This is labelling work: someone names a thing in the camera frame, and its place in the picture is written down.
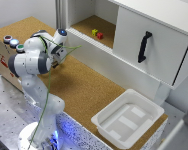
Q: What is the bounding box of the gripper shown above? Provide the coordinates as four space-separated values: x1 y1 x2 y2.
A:
50 45 66 69

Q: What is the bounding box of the white cabinet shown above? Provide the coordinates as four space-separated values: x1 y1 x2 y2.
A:
55 0 188 106

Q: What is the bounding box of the green button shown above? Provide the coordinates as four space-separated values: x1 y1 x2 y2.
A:
15 43 26 54

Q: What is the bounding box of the blue button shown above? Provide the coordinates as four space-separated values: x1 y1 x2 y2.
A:
9 38 20 48

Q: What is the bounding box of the pink block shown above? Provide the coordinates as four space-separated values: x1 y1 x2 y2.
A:
96 32 104 41

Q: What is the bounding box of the red button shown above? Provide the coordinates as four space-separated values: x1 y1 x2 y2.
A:
3 34 13 44

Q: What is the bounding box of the white sliding door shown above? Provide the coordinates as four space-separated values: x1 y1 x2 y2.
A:
111 5 188 86

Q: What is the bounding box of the white plastic box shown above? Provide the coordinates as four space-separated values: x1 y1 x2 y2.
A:
90 88 166 150

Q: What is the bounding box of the green cable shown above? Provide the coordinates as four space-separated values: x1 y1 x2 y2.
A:
27 35 82 150

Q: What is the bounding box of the black door handle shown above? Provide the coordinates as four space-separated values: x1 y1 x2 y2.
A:
137 31 153 64

